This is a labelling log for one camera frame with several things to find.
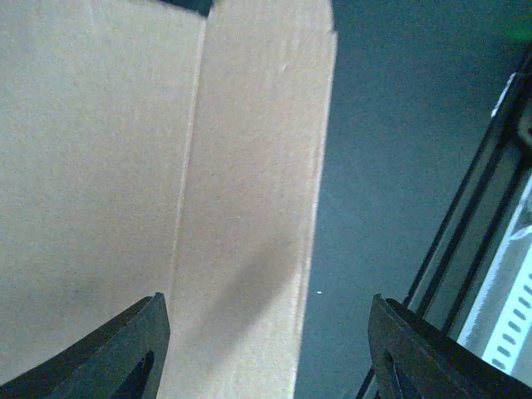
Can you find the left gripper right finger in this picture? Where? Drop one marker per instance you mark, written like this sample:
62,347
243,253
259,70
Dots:
413,359

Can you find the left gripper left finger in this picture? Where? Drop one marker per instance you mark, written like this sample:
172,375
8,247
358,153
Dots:
123,358

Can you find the cardboard box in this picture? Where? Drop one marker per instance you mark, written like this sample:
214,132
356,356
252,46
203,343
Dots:
146,148

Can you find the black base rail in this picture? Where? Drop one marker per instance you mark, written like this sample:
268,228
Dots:
484,242

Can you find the white slotted cable duct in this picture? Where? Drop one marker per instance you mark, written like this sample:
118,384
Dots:
512,327

